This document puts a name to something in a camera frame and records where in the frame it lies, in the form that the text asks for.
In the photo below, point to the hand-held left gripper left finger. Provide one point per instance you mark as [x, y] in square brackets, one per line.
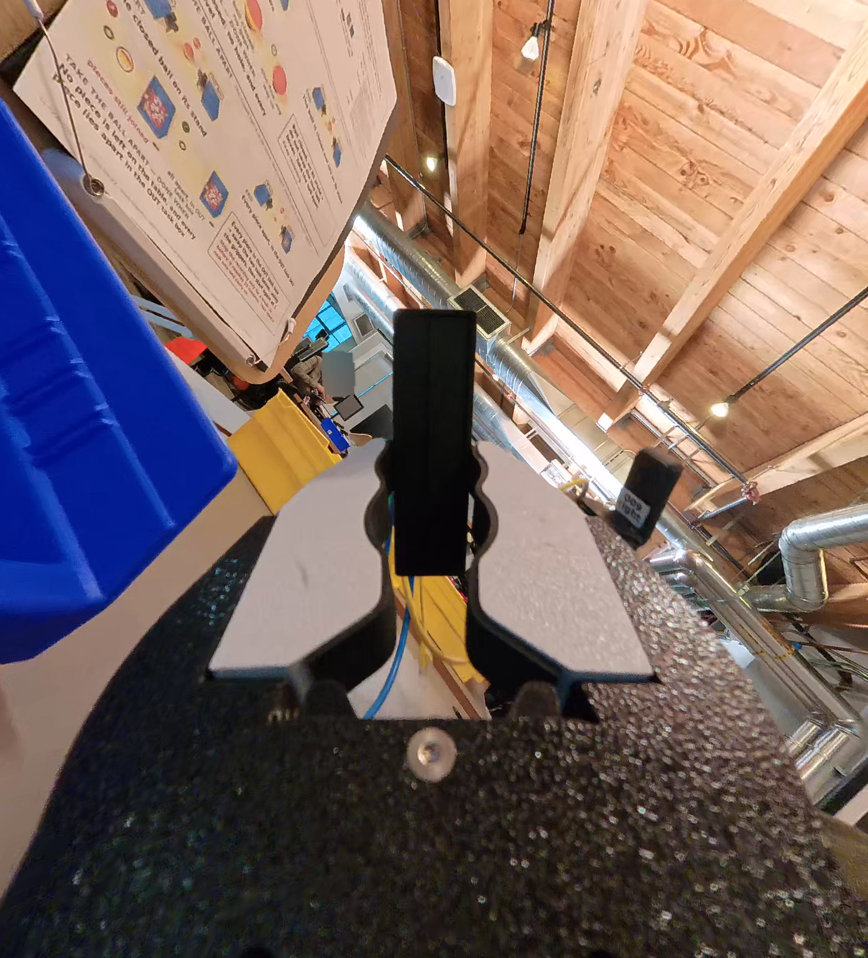
[306, 584]

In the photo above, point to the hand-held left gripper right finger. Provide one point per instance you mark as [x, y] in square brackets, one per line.
[553, 599]

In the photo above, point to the yellow plastic bin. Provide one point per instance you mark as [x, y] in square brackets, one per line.
[284, 449]

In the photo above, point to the black network switch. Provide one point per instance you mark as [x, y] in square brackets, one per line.
[434, 449]

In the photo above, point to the black block with white label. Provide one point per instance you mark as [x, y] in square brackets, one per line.
[662, 471]

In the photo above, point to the red box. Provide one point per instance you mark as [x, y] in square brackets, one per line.
[187, 350]

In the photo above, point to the blue plastic bin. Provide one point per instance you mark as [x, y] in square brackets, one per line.
[67, 449]

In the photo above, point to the ceiling vent grille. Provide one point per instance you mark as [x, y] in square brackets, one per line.
[479, 311]

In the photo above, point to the printed instruction board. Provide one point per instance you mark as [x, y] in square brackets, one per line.
[216, 150]

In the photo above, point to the white ceiling sensor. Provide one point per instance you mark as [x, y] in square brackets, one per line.
[445, 78]

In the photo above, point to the silver elbow duct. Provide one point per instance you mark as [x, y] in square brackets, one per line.
[808, 554]

